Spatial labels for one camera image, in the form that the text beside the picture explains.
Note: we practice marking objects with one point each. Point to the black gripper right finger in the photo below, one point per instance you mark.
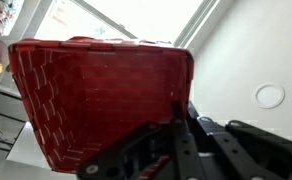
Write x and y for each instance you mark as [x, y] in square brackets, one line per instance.
[246, 150]

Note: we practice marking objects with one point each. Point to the round white ceiling light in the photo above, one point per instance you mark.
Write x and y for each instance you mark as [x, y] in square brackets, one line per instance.
[269, 95]

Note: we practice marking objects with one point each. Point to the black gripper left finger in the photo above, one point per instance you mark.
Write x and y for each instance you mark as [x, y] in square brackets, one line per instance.
[132, 156]

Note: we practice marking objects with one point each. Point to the red woven basket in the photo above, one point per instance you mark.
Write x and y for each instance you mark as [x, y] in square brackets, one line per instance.
[96, 100]

